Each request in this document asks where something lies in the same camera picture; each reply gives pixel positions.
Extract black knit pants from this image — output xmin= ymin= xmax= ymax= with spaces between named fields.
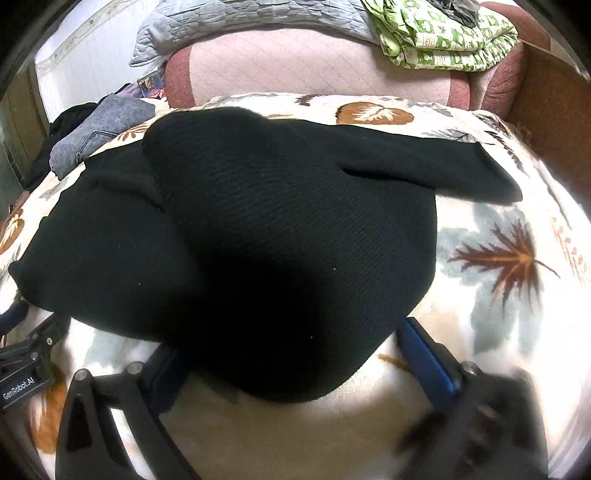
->
xmin=9 ymin=108 xmax=522 ymax=402

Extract folded grey jeans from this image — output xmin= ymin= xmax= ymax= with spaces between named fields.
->
xmin=49 ymin=94 xmax=155 ymax=180

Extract pink quilted bed cover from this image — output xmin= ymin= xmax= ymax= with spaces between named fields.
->
xmin=164 ymin=2 xmax=552 ymax=112

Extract brown wooden bed frame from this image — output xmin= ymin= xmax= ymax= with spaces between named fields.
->
xmin=509 ymin=43 xmax=590 ymax=204

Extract green white patterned blanket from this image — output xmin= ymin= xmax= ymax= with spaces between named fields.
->
xmin=363 ymin=1 xmax=518 ymax=72

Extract grey quilted blanket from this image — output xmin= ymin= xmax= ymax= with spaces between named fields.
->
xmin=129 ymin=0 xmax=378 ymax=67

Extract colourful small package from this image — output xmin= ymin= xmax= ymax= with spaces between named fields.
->
xmin=137 ymin=71 xmax=166 ymax=99

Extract dark grey garment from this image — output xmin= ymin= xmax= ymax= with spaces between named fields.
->
xmin=429 ymin=0 xmax=480 ymax=28

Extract black clothing pile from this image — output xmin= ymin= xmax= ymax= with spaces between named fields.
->
xmin=24 ymin=102 xmax=98 ymax=191

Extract wooden glass panel door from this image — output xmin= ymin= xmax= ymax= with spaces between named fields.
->
xmin=1 ymin=60 xmax=49 ymax=219

